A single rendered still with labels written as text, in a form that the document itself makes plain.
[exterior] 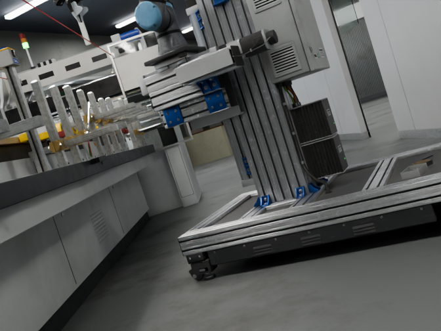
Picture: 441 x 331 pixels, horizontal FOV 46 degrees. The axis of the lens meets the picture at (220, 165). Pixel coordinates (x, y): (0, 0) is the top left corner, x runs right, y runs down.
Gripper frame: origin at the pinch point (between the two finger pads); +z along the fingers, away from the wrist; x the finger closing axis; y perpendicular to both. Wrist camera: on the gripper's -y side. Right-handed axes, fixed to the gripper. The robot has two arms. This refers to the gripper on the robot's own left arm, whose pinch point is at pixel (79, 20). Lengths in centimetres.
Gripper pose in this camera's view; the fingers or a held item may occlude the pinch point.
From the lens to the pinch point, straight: 257.8
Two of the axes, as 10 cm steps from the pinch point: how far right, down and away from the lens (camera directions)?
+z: 3.1, 9.5, 0.7
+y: 8.7, -2.5, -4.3
